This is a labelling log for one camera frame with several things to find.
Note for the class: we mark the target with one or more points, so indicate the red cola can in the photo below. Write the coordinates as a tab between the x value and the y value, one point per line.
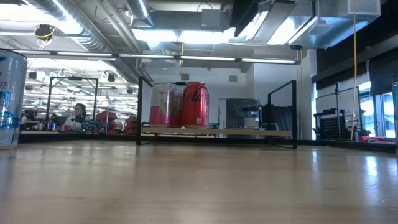
195	105

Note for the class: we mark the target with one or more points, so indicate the white and blue drink can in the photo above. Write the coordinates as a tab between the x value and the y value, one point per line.
12	93

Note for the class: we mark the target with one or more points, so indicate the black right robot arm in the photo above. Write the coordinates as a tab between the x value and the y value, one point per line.
245	14

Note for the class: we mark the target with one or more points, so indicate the black metal shelf, wooden board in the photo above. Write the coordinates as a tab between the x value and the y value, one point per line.
217	132

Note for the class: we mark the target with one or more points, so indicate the small blue machine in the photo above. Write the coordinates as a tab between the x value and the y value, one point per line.
214	125

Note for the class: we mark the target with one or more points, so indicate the red chair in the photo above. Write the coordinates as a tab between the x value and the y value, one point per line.
107	117
130	126

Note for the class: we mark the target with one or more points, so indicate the long ceiling light strip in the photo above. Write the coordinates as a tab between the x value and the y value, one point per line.
149	56

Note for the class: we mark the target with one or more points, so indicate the person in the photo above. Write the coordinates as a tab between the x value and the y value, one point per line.
76	119

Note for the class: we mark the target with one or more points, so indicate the black perforated rack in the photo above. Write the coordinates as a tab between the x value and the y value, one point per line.
332	126

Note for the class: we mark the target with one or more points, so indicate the red flat object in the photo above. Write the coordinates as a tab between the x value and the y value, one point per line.
373	139

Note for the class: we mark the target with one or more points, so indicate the black aluminium table frame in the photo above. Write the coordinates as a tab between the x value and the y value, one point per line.
62	138

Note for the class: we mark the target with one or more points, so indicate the black ceiling camera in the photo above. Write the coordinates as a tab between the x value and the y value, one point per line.
43	31

